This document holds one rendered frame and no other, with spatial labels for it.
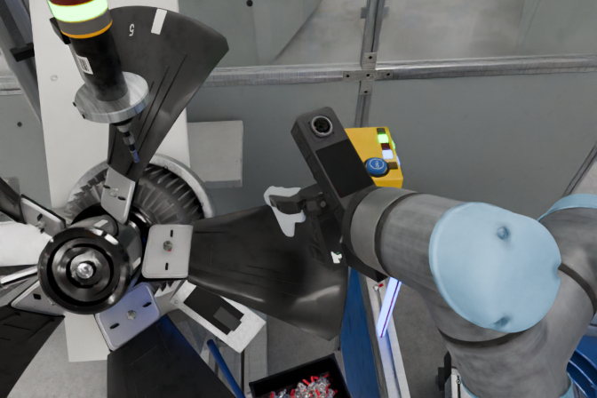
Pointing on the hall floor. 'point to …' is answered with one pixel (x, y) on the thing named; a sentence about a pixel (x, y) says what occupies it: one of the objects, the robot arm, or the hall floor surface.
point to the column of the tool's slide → (28, 82)
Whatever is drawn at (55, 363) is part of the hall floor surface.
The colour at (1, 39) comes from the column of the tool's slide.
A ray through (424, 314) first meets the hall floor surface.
